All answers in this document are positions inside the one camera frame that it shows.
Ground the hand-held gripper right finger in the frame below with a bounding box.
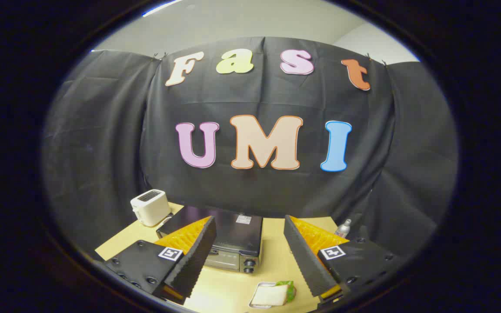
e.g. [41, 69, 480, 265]
[284, 215, 402, 306]

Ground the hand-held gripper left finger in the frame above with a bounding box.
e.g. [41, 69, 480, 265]
[104, 216, 217, 305]

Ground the black toaster oven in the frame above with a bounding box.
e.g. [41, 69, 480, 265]
[156, 206, 263, 274]

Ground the white bread lettuce sandwich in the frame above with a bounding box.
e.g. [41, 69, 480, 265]
[250, 280, 297, 307]

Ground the white pop-up toaster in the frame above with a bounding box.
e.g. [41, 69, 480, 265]
[130, 189, 172, 227]

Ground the small white labelled bottle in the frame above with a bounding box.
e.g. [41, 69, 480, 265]
[335, 219, 352, 239]

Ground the white plastic tray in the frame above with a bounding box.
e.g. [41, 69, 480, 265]
[248, 282, 278, 310]

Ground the black backdrop cloth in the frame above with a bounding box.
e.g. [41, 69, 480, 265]
[42, 37, 459, 261]

